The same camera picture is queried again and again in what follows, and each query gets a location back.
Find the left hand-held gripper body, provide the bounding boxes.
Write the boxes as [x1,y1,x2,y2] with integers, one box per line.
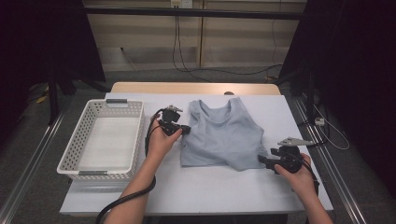
[159,105,184,137]

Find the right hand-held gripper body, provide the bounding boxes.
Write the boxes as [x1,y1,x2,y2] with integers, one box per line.
[270,136,316,175]

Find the light blue tank top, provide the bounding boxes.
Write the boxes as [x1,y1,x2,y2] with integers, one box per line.
[179,96,269,172]

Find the white perforated plastic basket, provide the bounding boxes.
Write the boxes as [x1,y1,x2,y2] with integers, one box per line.
[56,98,146,182]

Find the person's right hand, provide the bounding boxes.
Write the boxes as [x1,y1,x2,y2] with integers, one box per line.
[274,153,318,201]

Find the person's left hand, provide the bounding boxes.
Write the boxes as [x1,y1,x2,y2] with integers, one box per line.
[145,125,184,166]

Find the wooden table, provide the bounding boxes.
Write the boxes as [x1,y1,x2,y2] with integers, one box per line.
[110,81,282,96]

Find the black metal stand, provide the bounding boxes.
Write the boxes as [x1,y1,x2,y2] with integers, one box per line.
[276,66,317,124]
[46,64,110,126]

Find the black horizontal metal bar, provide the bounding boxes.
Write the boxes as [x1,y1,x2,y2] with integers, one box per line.
[83,7,307,21]

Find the black curtain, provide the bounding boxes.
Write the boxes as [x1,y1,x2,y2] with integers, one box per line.
[0,0,106,138]
[278,0,396,200]

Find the right hand-held gripper black cable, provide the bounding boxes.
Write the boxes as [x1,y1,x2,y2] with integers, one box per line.
[292,152,320,198]

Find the hand-held gripper black cable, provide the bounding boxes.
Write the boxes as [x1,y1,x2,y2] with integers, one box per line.
[94,107,166,224]
[292,152,320,198]

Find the white floor cable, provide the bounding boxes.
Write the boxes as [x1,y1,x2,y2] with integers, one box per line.
[312,104,350,151]

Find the metal floor rail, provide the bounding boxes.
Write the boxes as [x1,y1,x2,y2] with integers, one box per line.
[292,96,369,224]
[0,110,68,224]

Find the left hand-held gripper black cable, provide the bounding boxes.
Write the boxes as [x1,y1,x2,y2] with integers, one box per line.
[94,107,166,224]

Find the white wall socket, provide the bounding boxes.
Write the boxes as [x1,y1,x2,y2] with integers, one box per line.
[169,0,194,9]

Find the thin black wall cable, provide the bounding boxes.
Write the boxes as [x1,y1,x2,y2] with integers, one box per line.
[270,0,283,80]

